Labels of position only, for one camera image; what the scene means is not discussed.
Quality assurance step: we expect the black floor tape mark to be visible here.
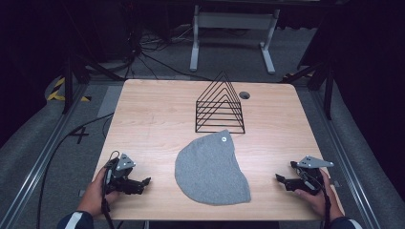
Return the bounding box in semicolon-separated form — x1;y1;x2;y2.
68;126;91;145

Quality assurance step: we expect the person's right hand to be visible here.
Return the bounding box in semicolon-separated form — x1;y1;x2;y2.
293;168;345;222

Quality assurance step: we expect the aluminium floor rail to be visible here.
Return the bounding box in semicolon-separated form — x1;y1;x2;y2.
309;89;383;229
0;83;89;229

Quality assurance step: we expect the tangle of black floor cables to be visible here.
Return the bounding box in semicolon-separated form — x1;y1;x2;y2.
125;23;213;82

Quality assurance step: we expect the black metal stand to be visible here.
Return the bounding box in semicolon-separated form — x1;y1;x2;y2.
61;52;126;115
280;58;336;121

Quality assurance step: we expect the hand-held gripper cable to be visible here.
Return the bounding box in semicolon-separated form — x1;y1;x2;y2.
320;182;332;229
100;150;121;229

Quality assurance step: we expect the right hand-held gripper cable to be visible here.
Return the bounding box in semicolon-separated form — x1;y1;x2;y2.
320;182;332;229

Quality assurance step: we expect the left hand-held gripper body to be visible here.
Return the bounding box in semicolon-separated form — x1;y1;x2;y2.
103;153;144;196

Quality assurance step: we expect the grey knit beanie hat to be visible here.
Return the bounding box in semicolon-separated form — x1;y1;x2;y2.
174;129;252;206

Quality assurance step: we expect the yellow black hazard tape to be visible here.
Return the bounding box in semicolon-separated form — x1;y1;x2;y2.
46;76;93;103

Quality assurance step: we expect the black wire triangular rack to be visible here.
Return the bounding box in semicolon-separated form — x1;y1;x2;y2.
195;71;246;135

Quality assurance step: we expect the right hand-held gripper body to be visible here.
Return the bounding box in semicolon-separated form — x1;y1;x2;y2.
285;155;335;197

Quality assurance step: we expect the grey metal desk frame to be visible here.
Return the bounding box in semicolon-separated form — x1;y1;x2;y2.
189;4;282;75

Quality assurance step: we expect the black floor cable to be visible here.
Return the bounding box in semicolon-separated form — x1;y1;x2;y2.
36;113;115;229

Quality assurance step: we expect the person's left hand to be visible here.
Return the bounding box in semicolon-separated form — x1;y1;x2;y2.
76;166;120;218

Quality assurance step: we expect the left hand-held gripper cable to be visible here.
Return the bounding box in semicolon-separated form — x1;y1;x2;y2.
100;150;121;229

